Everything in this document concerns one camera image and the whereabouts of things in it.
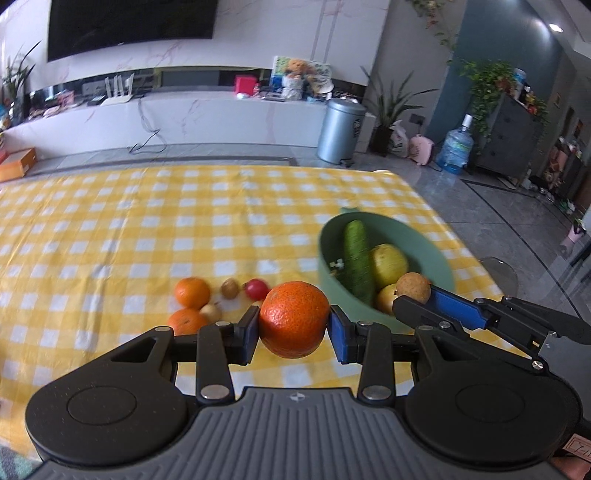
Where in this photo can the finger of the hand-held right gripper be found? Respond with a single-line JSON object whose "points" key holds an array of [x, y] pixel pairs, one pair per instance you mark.
{"points": [[455, 309], [415, 314]]}

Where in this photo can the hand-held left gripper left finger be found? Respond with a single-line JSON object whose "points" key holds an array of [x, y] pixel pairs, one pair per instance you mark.
{"points": [[251, 334]]}

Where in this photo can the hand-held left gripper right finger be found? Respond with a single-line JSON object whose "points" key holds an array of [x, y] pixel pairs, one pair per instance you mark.
{"points": [[339, 334]]}

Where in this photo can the brown longan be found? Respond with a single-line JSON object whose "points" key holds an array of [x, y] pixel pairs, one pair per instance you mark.
{"points": [[211, 312], [413, 287], [229, 289]]}

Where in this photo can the yellow-green pear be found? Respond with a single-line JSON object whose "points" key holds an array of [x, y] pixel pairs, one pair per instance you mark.
{"points": [[385, 300]]}

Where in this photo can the red tomato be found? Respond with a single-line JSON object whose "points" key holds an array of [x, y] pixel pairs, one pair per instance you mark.
{"points": [[256, 290]]}

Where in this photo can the orange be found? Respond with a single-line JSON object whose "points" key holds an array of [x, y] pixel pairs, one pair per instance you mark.
{"points": [[187, 322], [294, 318], [192, 293]]}

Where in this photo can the yellow-brown pear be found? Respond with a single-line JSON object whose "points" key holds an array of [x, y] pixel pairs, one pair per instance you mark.
{"points": [[390, 265]]}

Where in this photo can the green colander bowl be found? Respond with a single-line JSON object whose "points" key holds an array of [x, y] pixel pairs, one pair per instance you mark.
{"points": [[415, 240]]}

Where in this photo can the green cucumber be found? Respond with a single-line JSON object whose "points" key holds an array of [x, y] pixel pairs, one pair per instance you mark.
{"points": [[358, 258]]}

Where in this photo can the clear plastic chair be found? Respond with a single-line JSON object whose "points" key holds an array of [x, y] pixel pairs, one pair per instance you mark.
{"points": [[501, 277]]}

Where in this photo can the blue water jug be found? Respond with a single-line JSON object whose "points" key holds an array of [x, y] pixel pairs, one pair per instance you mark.
{"points": [[455, 150]]}

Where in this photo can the pink pig-shaped appliance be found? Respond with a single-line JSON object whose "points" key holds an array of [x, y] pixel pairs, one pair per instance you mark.
{"points": [[422, 150]]}

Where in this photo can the yellow checked tablecloth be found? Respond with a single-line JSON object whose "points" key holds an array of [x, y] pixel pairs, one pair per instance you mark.
{"points": [[115, 230]]}

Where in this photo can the white plastic bag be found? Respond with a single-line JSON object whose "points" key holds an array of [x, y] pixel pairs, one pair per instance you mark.
{"points": [[399, 138]]}

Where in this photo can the grey drawer cabinet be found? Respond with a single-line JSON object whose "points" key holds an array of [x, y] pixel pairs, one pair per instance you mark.
{"points": [[510, 138]]}

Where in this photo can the silver pedal trash can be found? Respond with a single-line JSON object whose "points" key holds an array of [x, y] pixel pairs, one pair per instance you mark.
{"points": [[339, 131]]}

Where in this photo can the tall-leaved potted plant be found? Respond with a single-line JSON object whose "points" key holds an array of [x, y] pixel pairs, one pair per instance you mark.
{"points": [[392, 104]]}

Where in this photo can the white marble TV cabinet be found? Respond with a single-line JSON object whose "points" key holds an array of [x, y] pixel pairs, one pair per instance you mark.
{"points": [[207, 117]]}

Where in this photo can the trailing ivy plant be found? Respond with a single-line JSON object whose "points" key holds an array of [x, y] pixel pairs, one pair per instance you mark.
{"points": [[485, 87]]}

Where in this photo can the group of small bottles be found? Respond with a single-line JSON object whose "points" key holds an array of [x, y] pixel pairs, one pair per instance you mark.
{"points": [[531, 92]]}

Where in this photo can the red box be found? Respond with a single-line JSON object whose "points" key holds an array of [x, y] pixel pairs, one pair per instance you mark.
{"points": [[244, 85]]}

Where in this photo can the round paper fan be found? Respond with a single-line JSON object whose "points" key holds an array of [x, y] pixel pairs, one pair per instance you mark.
{"points": [[319, 77]]}

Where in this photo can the teddy bear bouquet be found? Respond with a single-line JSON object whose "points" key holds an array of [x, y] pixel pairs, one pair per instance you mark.
{"points": [[294, 78]]}

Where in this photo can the green picture board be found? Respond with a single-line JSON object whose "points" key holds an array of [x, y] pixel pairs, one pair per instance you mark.
{"points": [[278, 71]]}

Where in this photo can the white wifi router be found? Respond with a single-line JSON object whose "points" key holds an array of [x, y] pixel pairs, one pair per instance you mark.
{"points": [[117, 97]]}

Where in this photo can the black set-top box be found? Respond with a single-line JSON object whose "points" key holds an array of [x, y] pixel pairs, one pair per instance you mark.
{"points": [[96, 99]]}

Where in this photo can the orange cardboard box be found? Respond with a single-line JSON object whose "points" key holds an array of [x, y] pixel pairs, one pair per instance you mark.
{"points": [[18, 166]]}

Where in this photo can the hanging vine plant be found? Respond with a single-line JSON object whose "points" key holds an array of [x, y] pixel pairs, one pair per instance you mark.
{"points": [[434, 21]]}

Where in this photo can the black curved television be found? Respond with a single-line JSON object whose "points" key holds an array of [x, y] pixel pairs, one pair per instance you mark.
{"points": [[134, 23]]}

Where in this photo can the green plant in vase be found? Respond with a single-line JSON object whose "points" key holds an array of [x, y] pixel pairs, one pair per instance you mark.
{"points": [[16, 78]]}

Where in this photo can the dark wall socket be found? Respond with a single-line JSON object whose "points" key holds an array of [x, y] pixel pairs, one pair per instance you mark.
{"points": [[418, 119]]}

